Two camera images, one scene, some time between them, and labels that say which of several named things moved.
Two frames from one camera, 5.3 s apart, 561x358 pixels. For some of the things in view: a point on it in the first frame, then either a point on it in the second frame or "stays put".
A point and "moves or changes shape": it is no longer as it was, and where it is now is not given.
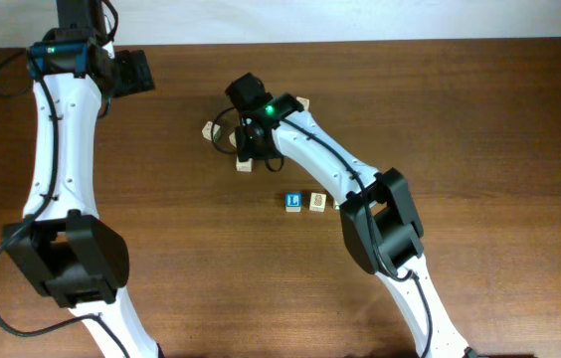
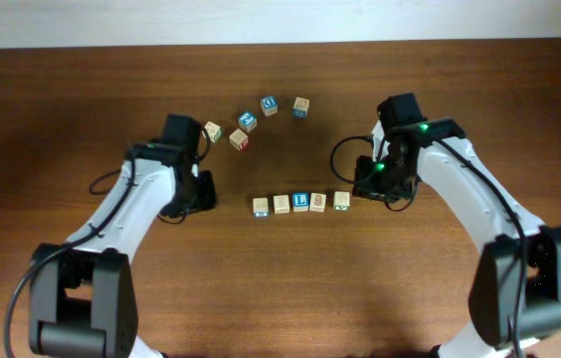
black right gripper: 244,152 to 368,188
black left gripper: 137,73 to 205,197
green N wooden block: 206,131 stays put
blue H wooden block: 304,102 stays put
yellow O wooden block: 317,202 stays put
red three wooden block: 244,166 to 281,204
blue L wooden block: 293,202 moves or changes shape
